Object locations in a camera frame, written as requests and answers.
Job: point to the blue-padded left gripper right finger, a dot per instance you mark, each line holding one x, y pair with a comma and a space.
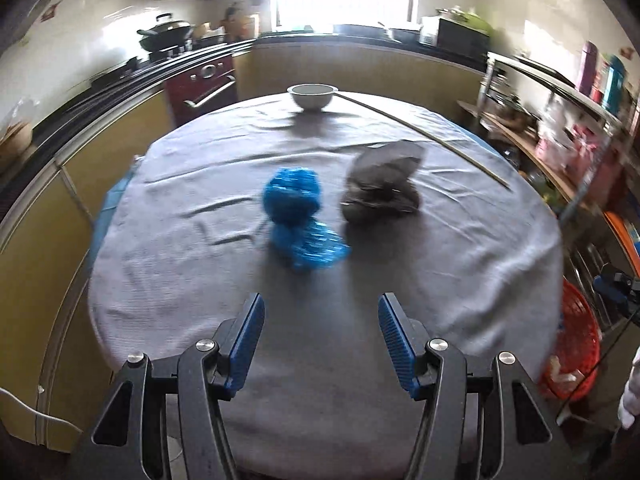
481, 419

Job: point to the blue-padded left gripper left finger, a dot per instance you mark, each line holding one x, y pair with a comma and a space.
129, 438

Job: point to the black plastic bag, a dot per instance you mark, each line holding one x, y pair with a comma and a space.
379, 183

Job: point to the blue plastic bag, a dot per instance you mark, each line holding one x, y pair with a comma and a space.
291, 199

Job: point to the white gloved right hand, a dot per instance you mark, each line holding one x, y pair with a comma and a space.
629, 408

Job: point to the red plastic basket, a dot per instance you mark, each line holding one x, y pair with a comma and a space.
571, 370

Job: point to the white pink plastic bag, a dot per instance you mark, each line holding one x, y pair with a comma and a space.
554, 148

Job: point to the metal storage shelf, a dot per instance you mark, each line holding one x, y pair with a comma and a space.
578, 145

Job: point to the teal thermos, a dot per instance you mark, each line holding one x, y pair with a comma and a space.
614, 85

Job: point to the purple thermos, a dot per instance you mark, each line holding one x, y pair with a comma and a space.
587, 68

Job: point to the grey tablecloth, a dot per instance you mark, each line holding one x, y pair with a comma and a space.
321, 214

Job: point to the black microwave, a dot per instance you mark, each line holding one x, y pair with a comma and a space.
451, 36

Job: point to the clay pot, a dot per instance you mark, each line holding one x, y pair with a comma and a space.
17, 140

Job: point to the long wooden stick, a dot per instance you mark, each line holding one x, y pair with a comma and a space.
430, 136

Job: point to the dark red oven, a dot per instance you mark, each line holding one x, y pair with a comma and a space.
202, 89

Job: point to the white ceramic bowl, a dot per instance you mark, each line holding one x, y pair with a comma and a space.
312, 97

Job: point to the black wok with lid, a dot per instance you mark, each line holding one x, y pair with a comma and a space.
165, 34

